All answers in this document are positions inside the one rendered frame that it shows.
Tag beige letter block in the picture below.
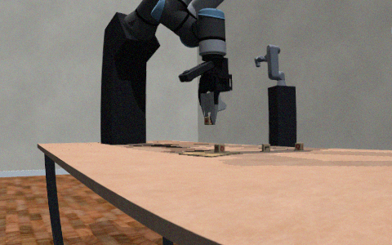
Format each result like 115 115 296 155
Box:
295 143 304 150
204 117 216 125
214 144 225 153
262 144 270 152

